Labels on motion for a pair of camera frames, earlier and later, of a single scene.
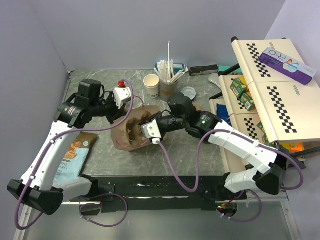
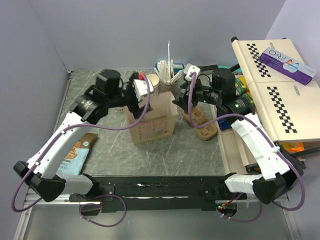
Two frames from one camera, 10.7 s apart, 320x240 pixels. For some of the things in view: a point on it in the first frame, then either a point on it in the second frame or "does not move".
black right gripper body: x=170 y=123 -> x=205 y=94
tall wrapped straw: x=169 y=80 does not move
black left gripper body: x=110 y=109 -> x=126 y=97
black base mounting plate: x=158 y=193 does not move
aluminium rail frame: x=266 y=219 does not move
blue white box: x=178 y=67 does not move
